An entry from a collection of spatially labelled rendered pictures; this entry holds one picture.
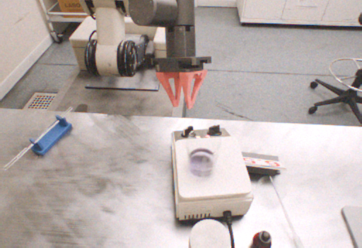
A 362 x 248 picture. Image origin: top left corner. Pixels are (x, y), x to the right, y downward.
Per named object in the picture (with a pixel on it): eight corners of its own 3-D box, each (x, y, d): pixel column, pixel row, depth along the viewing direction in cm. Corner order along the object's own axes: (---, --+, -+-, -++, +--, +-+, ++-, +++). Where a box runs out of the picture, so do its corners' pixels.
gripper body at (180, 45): (194, 68, 43) (193, 22, 41) (150, 68, 49) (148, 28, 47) (212, 66, 48) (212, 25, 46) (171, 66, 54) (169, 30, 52)
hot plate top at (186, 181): (174, 142, 48) (174, 139, 48) (235, 138, 49) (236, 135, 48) (179, 201, 40) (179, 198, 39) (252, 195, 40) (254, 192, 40)
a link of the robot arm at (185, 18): (200, -7, 46) (176, -2, 49) (177, -14, 41) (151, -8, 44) (201, 32, 48) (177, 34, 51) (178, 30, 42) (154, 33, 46)
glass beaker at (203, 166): (211, 152, 46) (215, 122, 40) (221, 177, 42) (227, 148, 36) (179, 160, 45) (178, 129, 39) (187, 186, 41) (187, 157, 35)
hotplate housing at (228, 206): (170, 138, 59) (169, 114, 54) (225, 135, 60) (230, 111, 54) (177, 236, 43) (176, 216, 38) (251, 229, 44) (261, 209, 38)
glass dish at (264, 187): (266, 175, 52) (269, 169, 50) (289, 193, 49) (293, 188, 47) (249, 191, 49) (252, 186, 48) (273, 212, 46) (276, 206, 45)
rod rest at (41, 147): (62, 122, 63) (57, 111, 60) (73, 126, 62) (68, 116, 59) (31, 151, 56) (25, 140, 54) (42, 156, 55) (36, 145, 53)
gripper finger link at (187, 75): (189, 113, 46) (188, 61, 43) (160, 109, 50) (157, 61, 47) (208, 106, 51) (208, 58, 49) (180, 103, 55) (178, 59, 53)
